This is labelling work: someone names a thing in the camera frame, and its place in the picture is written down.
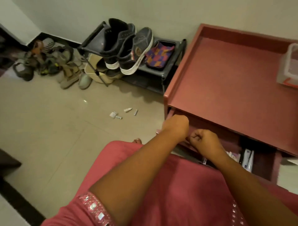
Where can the colourful checkered shoe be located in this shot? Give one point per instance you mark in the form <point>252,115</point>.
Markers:
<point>159,55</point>

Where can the person's right fingers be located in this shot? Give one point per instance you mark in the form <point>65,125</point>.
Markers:
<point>194,138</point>

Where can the red wooden cabinet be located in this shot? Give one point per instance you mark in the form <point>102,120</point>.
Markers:
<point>232,86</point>

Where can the black sneaker with white sole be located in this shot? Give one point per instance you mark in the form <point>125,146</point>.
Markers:
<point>137,51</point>

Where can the clear plastic storage box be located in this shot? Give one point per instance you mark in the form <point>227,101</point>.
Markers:
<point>289,66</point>

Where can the pink medicine packet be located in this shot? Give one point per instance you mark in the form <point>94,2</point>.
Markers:
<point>234,156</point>

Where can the black high-top sneaker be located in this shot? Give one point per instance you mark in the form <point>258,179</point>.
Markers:
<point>114,44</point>

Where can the person's left fingers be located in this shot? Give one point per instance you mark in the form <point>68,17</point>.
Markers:
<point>184,125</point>

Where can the large white tube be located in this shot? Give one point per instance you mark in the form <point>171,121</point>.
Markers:
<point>248,160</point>

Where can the person's foot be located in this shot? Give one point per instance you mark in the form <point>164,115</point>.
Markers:
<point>137,140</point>

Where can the person's left hand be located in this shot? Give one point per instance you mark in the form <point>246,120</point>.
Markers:
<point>175,127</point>

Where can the pile of sandals and shoes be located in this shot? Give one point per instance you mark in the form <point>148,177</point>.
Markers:
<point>51,62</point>

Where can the person's right forearm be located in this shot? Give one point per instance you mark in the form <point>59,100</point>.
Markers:
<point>251,193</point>

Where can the person's left forearm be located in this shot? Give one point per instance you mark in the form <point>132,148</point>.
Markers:
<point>135,172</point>

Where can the red cabinet drawer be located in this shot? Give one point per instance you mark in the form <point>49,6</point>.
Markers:
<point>232,142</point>

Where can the black shoe rack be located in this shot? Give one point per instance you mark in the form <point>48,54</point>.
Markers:
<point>160,74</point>

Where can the small grey tube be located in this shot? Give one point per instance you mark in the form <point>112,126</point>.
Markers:
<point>135,112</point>

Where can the person's pink dress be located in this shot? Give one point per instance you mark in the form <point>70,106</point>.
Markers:
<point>181,193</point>

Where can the person's right hand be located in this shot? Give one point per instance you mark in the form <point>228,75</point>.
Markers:
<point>207,143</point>

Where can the small white packet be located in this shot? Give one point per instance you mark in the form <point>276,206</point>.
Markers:
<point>113,114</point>

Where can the dark mat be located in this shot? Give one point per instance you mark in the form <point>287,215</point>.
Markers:
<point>8,163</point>

